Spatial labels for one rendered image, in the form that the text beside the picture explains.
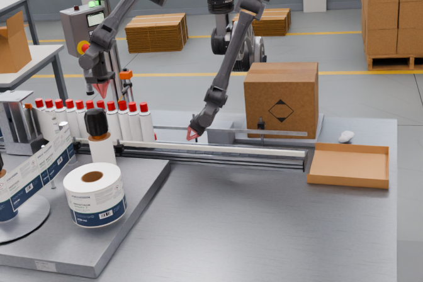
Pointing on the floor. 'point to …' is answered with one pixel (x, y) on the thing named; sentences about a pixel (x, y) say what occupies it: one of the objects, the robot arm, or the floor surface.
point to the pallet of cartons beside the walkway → (392, 15)
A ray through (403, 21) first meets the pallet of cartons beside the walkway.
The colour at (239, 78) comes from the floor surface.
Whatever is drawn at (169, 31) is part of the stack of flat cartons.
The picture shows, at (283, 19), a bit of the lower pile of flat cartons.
